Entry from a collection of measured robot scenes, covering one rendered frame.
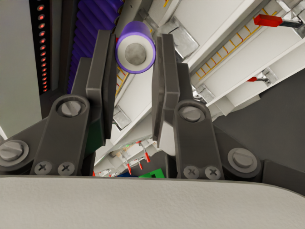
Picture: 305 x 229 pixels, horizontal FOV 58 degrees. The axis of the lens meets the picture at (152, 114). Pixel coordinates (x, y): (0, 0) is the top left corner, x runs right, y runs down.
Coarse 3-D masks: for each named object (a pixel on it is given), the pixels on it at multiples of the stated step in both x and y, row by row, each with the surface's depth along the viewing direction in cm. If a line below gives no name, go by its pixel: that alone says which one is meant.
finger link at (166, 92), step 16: (160, 48) 11; (160, 64) 11; (176, 64) 10; (160, 80) 10; (176, 80) 10; (160, 96) 10; (176, 96) 9; (192, 96) 10; (160, 112) 10; (160, 128) 10; (160, 144) 10; (224, 144) 9; (240, 144) 9; (224, 160) 9; (240, 160) 8; (256, 160) 9; (240, 176) 8
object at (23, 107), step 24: (0, 0) 13; (24, 0) 15; (0, 24) 15; (24, 24) 16; (0, 48) 17; (24, 48) 18; (0, 72) 19; (24, 72) 21; (0, 96) 22; (24, 96) 25; (0, 120) 26; (24, 120) 30
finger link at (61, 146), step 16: (64, 96) 9; (80, 96) 9; (64, 112) 9; (80, 112) 9; (48, 128) 8; (64, 128) 8; (80, 128) 8; (48, 144) 8; (64, 144) 8; (80, 144) 8; (48, 160) 7; (64, 160) 8; (80, 160) 8
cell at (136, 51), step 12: (132, 24) 15; (144, 24) 17; (120, 36) 12; (132, 36) 12; (144, 36) 12; (120, 48) 12; (132, 48) 12; (144, 48) 12; (120, 60) 12; (132, 60) 12; (144, 60) 12; (132, 72) 12
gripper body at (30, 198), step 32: (0, 192) 6; (32, 192) 6; (64, 192) 6; (96, 192) 6; (128, 192) 6; (160, 192) 6; (192, 192) 6; (224, 192) 6; (256, 192) 7; (288, 192) 7; (0, 224) 5; (32, 224) 6; (64, 224) 6; (96, 224) 6; (128, 224) 6; (160, 224) 6; (192, 224) 6; (224, 224) 6; (256, 224) 6; (288, 224) 6
